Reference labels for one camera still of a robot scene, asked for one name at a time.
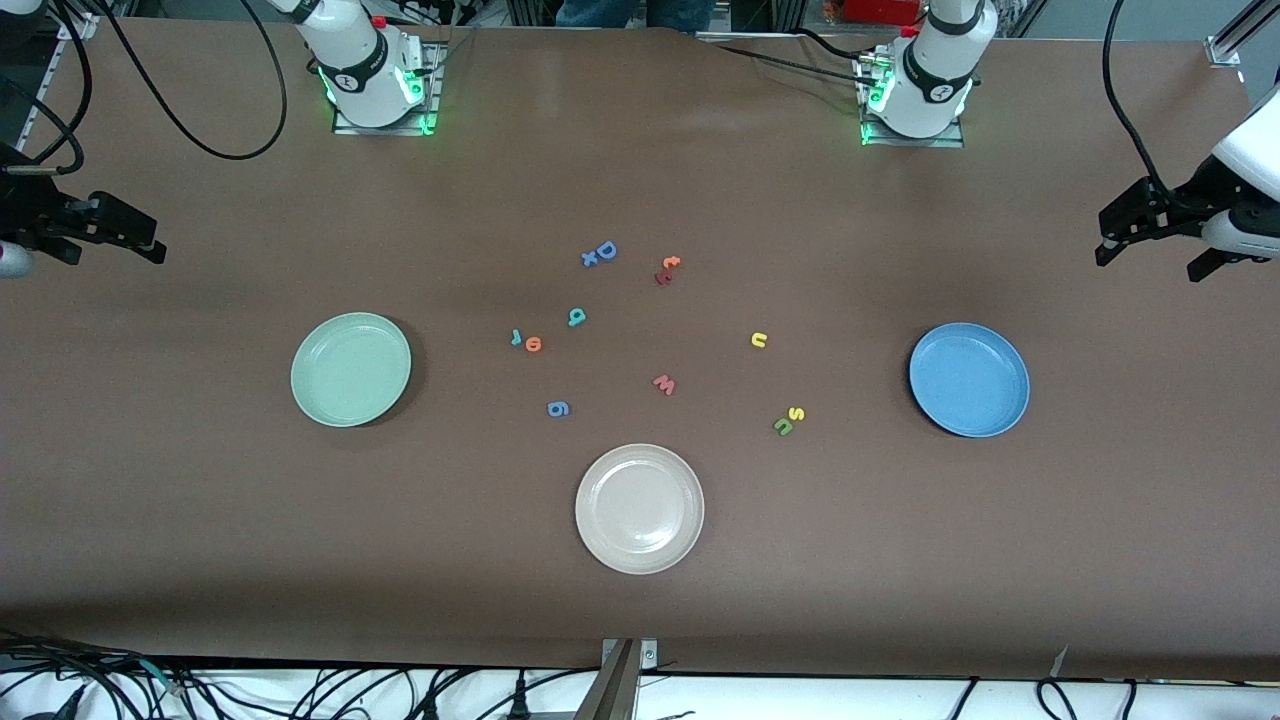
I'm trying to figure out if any red box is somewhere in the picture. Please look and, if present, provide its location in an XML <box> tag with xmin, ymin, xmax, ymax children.
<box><xmin>845</xmin><ymin>0</ymin><xmax>921</xmax><ymax>26</ymax></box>

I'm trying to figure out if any black looping cable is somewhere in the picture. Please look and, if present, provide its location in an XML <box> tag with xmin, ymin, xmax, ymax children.
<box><xmin>95</xmin><ymin>0</ymin><xmax>291</xmax><ymax>161</ymax></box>

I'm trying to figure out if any blue round plate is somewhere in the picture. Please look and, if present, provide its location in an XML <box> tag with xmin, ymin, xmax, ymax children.
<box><xmin>908</xmin><ymin>322</ymin><xmax>1031</xmax><ymax>439</ymax></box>

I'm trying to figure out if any aluminium corner bracket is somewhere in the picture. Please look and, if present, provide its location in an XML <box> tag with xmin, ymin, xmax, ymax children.
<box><xmin>1205</xmin><ymin>0</ymin><xmax>1280</xmax><ymax>69</ymax></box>

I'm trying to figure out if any teal tipped cable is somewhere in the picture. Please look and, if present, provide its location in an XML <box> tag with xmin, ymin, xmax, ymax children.
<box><xmin>140</xmin><ymin>655</ymin><xmax>191</xmax><ymax>696</ymax></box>

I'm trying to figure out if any light green round plate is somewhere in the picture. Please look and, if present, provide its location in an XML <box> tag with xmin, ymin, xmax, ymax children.
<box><xmin>290</xmin><ymin>312</ymin><xmax>413</xmax><ymax>429</ymax></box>

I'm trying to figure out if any aluminium frame post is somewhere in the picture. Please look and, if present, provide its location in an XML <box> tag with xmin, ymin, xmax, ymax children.
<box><xmin>575</xmin><ymin>638</ymin><xmax>661</xmax><ymax>720</ymax></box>

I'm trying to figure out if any beige round plate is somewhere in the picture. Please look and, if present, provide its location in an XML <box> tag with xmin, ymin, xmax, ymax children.
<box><xmin>574</xmin><ymin>443</ymin><xmax>706</xmax><ymax>576</ymax></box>

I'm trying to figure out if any aluminium frame profile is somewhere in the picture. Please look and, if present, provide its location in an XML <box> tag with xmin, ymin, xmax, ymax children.
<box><xmin>20</xmin><ymin>10</ymin><xmax>101</xmax><ymax>151</ymax></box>

